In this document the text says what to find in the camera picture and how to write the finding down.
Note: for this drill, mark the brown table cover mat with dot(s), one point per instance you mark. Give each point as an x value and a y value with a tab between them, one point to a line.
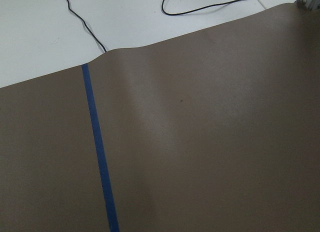
214	131

